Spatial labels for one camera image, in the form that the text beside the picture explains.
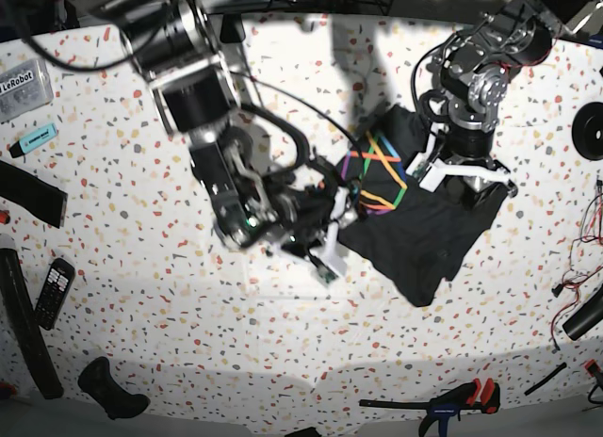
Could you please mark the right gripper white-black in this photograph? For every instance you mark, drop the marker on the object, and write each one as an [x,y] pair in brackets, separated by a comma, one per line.
[308,234]

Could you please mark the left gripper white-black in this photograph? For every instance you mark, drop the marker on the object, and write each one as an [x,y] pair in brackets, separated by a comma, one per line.
[430,168]

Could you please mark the dark grey T-shirt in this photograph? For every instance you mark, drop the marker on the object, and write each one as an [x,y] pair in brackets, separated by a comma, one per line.
[414,237]

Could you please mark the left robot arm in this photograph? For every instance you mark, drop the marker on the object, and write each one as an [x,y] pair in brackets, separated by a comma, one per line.
[472,70]

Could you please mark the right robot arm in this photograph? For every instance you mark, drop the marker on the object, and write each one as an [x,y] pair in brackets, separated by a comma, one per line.
[175,50]

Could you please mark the black round disc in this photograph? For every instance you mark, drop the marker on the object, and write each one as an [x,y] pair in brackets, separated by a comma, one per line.
[586,131]

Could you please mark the black cylinder right edge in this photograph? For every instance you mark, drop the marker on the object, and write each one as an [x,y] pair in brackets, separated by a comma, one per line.
[588,316]

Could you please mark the grey monitor stand base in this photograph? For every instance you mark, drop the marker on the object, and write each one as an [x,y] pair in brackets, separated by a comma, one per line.
[232,30]

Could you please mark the small black stick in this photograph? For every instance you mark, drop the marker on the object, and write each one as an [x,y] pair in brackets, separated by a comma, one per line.
[550,376]

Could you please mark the red object right edge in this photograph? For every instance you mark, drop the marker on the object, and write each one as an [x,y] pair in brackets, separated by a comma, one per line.
[595,371]

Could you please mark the black remote control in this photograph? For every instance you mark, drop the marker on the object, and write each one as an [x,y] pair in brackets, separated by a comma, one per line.
[53,293]

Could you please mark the black game controller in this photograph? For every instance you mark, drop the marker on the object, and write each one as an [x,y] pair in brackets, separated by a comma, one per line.
[97,382]

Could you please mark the black folded cloth strip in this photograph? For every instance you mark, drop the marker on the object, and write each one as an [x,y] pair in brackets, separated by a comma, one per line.
[45,202]

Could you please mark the turquoise highlighter pen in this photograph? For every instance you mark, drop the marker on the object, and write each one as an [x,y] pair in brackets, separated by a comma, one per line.
[33,140]

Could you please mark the long black tube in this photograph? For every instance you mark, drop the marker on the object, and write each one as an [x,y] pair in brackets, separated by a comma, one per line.
[22,325]

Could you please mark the clear LeRobot parts box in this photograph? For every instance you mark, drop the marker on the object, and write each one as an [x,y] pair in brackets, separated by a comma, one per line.
[24,88]

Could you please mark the red object bottom left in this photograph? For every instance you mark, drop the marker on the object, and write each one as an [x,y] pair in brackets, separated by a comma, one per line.
[7,391]

